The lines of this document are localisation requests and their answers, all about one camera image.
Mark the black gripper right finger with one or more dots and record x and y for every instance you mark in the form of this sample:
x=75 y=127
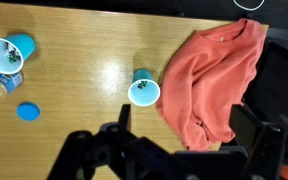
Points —
x=245 y=128

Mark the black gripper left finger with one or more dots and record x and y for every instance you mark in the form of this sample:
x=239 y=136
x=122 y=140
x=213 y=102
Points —
x=125 y=116

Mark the blue plastic cup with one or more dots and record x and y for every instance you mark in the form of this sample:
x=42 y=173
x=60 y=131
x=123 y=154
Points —
x=144 y=96
x=24 y=45

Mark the small sweet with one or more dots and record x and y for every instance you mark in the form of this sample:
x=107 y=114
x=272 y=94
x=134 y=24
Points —
x=139 y=86
x=11 y=59
x=143 y=82
x=13 y=51

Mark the orange sweater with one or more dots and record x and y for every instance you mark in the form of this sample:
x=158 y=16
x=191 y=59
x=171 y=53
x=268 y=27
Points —
x=214 y=83

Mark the blue round jar lid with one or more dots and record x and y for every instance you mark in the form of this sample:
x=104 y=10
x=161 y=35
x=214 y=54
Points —
x=28 y=111

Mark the open peanut butter jar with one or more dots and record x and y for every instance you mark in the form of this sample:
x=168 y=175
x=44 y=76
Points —
x=7 y=83

